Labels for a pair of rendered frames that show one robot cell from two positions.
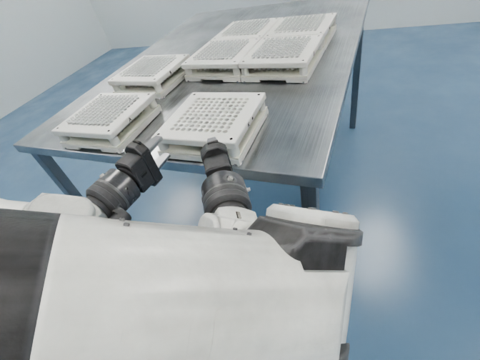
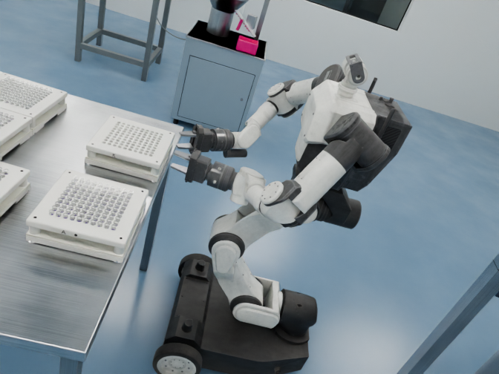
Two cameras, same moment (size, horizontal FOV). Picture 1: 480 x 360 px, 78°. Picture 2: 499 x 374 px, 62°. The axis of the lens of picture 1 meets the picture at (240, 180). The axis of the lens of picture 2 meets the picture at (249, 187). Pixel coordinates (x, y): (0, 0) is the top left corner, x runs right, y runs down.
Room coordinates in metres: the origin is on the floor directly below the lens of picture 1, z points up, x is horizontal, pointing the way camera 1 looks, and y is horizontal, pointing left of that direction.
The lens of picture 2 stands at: (1.17, 1.28, 1.68)
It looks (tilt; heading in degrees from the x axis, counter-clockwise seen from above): 33 degrees down; 232
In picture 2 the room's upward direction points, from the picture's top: 20 degrees clockwise
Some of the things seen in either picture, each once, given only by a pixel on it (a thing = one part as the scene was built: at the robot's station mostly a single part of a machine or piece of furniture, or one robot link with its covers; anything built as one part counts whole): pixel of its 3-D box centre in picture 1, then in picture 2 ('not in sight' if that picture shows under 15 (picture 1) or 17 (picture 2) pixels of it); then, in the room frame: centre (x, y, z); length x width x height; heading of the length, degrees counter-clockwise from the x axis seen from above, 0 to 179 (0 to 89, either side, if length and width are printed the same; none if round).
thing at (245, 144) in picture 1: (215, 131); (131, 152); (0.74, 0.03, 0.86); 0.24 x 0.24 x 0.02; 59
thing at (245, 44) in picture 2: not in sight; (247, 45); (-0.56, -1.53, 0.80); 0.16 x 0.12 x 0.09; 149
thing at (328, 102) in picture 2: not in sight; (345, 135); (0.15, 0.39, 1.15); 0.34 x 0.30 x 0.36; 59
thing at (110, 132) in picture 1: (106, 113); (93, 205); (0.94, 0.37, 0.91); 0.25 x 0.24 x 0.02; 60
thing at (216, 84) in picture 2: not in sight; (218, 81); (-0.53, -1.77, 0.38); 0.63 x 0.57 x 0.76; 149
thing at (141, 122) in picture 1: (112, 126); (91, 219); (0.94, 0.37, 0.86); 0.24 x 0.24 x 0.02; 60
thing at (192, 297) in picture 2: not in sight; (244, 310); (0.22, 0.35, 0.19); 0.64 x 0.52 x 0.33; 149
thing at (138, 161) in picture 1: (129, 177); (206, 171); (0.55, 0.24, 0.92); 0.12 x 0.10 x 0.13; 141
